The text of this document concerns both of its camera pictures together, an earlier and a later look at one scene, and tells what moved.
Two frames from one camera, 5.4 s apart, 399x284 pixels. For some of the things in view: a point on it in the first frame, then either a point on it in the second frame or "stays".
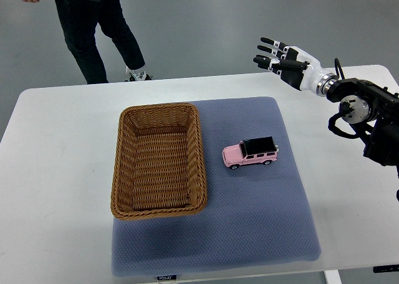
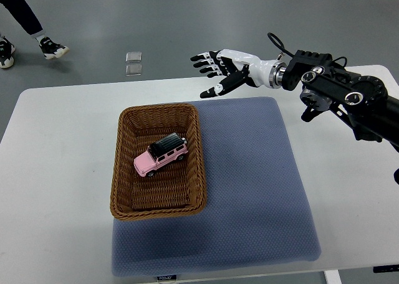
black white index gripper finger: x=278 y=69 → x=214 y=74
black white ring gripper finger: x=276 y=43 → x=204 y=63
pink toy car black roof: x=249 y=151 → x=162 y=151
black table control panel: x=386 y=268 stays
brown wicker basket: x=159 y=168 stays
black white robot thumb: x=290 y=69 → x=227 y=84
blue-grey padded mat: x=260 y=209 stays
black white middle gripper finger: x=274 y=52 → x=212 y=68
